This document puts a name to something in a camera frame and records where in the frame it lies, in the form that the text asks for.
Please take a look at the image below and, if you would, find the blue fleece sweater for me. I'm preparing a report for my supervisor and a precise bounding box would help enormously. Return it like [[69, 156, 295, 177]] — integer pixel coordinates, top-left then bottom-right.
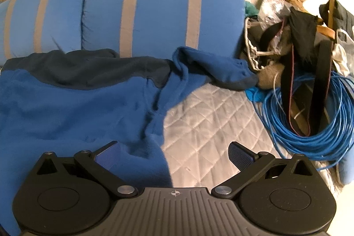
[[0, 47, 260, 236]]

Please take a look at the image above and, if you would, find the black bag with brown strap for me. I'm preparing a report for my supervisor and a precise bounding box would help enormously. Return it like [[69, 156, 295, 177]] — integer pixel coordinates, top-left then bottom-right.
[[319, 0, 354, 41]]

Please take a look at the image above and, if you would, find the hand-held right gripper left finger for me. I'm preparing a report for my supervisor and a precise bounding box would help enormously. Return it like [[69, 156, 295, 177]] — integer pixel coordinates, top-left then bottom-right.
[[36, 141, 139, 199]]

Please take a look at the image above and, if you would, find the white rope net bag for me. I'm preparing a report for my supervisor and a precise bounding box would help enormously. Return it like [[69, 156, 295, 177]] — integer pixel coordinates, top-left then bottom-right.
[[243, 17, 280, 71]]

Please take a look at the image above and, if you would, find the black strap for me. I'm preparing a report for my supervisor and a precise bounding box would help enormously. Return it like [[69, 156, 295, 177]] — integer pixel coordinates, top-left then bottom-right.
[[308, 41, 335, 138]]

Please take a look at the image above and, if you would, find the blue cable coil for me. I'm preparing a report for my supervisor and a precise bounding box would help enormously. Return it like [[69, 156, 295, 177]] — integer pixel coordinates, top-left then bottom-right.
[[246, 70, 354, 171]]

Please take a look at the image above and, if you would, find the white plastic bag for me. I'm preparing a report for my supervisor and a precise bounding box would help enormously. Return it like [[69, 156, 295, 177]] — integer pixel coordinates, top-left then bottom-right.
[[330, 29, 354, 77]]

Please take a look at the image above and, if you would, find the teal cloth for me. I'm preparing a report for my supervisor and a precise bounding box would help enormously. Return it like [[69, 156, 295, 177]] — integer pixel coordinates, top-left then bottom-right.
[[245, 1, 261, 19]]

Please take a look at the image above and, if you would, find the blue striped pillow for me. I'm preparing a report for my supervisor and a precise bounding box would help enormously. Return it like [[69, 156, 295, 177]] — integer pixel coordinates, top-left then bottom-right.
[[0, 0, 89, 63], [80, 0, 246, 60]]

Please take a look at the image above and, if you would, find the clear plastic wrap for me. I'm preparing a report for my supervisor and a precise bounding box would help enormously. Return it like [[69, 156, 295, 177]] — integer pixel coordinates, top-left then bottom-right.
[[260, 0, 291, 24]]

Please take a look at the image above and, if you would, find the grey quilted bedspread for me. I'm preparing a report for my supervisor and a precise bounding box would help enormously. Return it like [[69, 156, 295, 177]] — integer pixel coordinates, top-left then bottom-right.
[[162, 78, 334, 189]]

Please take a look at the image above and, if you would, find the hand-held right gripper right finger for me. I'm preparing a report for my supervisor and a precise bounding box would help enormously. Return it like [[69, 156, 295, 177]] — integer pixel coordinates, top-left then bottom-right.
[[212, 141, 314, 198]]

